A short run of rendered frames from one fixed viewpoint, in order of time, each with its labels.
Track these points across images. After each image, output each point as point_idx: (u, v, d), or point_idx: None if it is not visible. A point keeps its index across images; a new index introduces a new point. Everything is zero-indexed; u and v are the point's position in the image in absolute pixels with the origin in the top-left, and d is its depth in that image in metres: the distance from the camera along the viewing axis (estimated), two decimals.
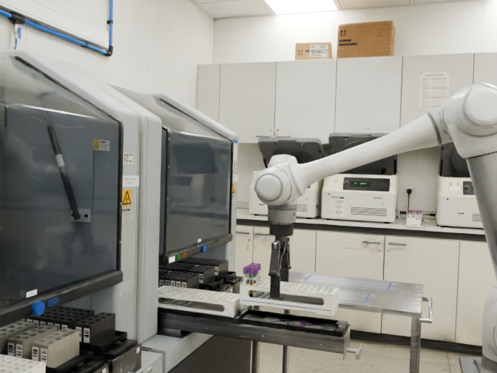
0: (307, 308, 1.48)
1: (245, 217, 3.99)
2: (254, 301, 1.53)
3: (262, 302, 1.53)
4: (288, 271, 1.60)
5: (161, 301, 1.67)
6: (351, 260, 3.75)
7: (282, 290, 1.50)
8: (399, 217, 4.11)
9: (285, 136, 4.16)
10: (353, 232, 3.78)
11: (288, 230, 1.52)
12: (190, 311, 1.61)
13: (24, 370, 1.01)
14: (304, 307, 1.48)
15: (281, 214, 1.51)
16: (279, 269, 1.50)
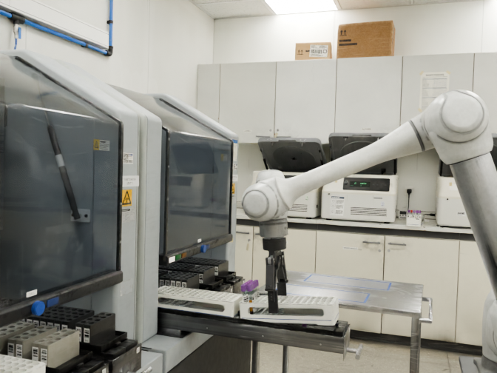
0: (308, 320, 1.48)
1: (245, 217, 3.99)
2: (254, 318, 1.54)
3: (263, 318, 1.53)
4: (285, 284, 1.60)
5: (161, 301, 1.67)
6: (351, 260, 3.75)
7: (281, 305, 1.51)
8: (399, 217, 4.11)
9: (285, 136, 4.16)
10: (353, 232, 3.78)
11: (280, 244, 1.53)
12: (190, 311, 1.61)
13: (24, 370, 1.01)
14: (305, 320, 1.48)
15: (272, 229, 1.52)
16: (275, 283, 1.50)
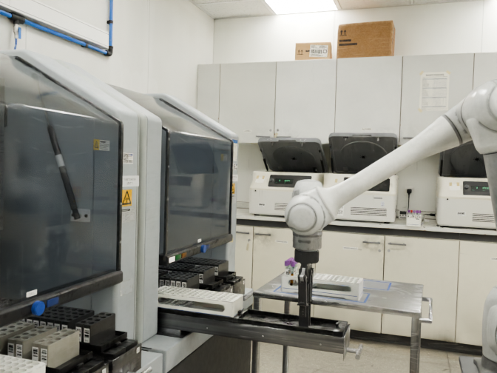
0: (337, 294, 1.82)
1: (245, 217, 3.99)
2: (293, 289, 1.88)
3: None
4: (299, 306, 1.51)
5: (161, 301, 1.67)
6: (351, 260, 3.75)
7: (316, 280, 1.84)
8: (399, 217, 4.11)
9: (285, 136, 4.16)
10: (353, 232, 3.78)
11: None
12: (190, 311, 1.61)
13: (24, 370, 1.01)
14: (335, 294, 1.82)
15: None
16: None
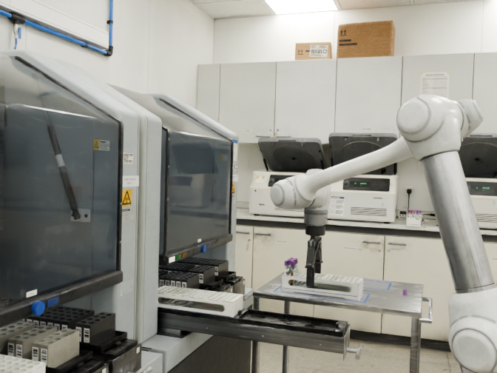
0: (337, 294, 1.82)
1: (245, 217, 3.99)
2: (293, 289, 1.88)
3: (300, 289, 1.87)
4: (320, 264, 1.94)
5: (161, 301, 1.67)
6: (351, 260, 3.75)
7: (316, 280, 1.84)
8: (399, 217, 4.11)
9: (285, 136, 4.16)
10: (353, 232, 3.78)
11: (321, 231, 1.86)
12: (190, 311, 1.61)
13: (24, 370, 1.01)
14: (335, 294, 1.82)
15: (315, 218, 1.85)
16: (313, 262, 1.84)
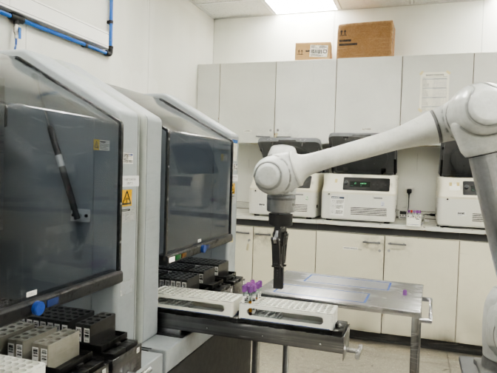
0: (306, 326, 1.48)
1: (245, 217, 3.99)
2: (253, 319, 1.54)
3: (262, 320, 1.53)
4: (282, 268, 1.55)
5: (161, 301, 1.67)
6: (351, 260, 3.75)
7: (281, 308, 1.51)
8: (399, 217, 4.11)
9: (285, 136, 4.16)
10: (353, 232, 3.78)
11: (287, 220, 1.52)
12: (190, 311, 1.61)
13: (24, 370, 1.01)
14: (303, 326, 1.49)
15: (280, 204, 1.51)
16: (281, 260, 1.54)
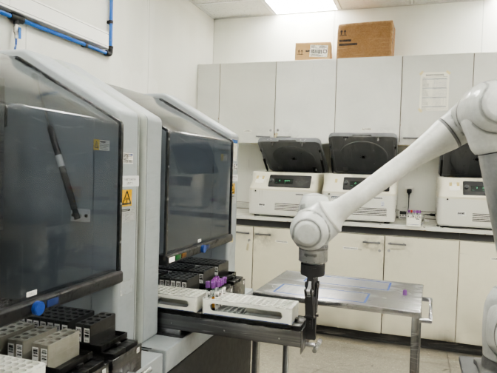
0: (266, 321, 1.52)
1: (245, 217, 3.99)
2: (215, 314, 1.58)
3: (224, 315, 1.57)
4: (306, 317, 1.53)
5: None
6: (351, 260, 3.75)
7: (242, 304, 1.55)
8: (399, 217, 4.11)
9: (285, 136, 4.16)
10: (353, 232, 3.78)
11: None
12: None
13: (24, 370, 1.01)
14: (263, 320, 1.53)
15: None
16: None
